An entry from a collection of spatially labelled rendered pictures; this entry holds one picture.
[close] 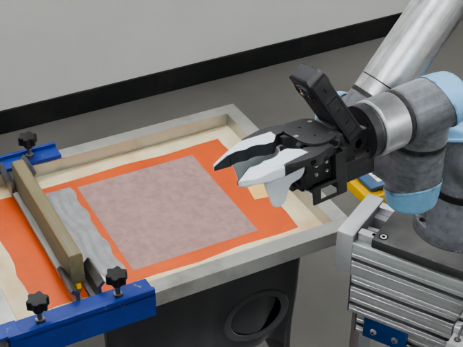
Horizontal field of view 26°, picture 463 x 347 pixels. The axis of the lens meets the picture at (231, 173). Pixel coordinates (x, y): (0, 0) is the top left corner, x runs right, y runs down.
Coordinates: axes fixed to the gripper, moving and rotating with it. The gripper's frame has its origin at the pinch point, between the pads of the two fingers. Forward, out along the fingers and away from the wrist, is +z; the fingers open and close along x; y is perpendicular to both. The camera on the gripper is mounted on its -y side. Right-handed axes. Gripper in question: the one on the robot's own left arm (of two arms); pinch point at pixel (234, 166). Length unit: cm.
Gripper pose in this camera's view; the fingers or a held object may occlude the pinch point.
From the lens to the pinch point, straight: 116.3
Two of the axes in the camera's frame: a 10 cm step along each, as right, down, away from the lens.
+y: 0.8, 8.8, 4.8
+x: -5.6, -3.5, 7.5
